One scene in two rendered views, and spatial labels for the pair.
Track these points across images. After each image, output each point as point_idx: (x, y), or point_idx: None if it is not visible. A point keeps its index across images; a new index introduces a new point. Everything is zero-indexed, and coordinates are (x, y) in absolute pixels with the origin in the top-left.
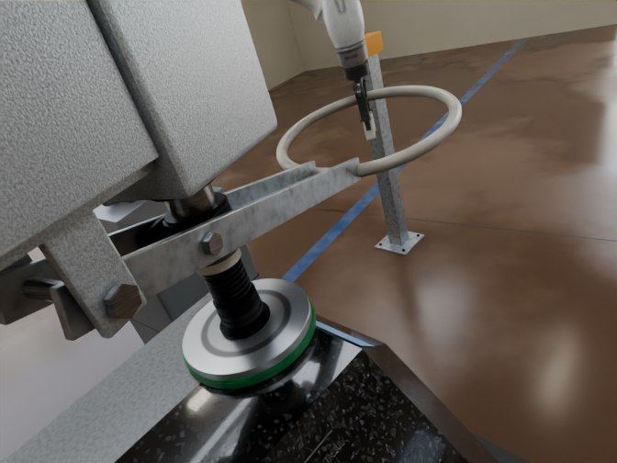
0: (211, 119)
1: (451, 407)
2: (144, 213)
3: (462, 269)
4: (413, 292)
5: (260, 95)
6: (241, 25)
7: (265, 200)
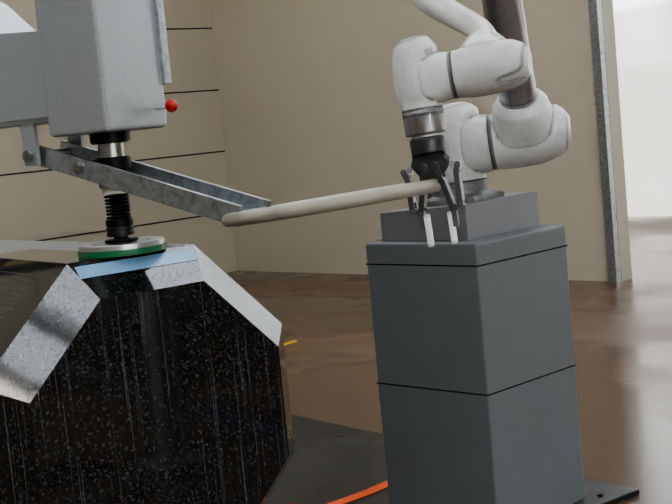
0: (66, 111)
1: None
2: (404, 221)
3: None
4: None
5: (95, 111)
6: (94, 77)
7: (118, 171)
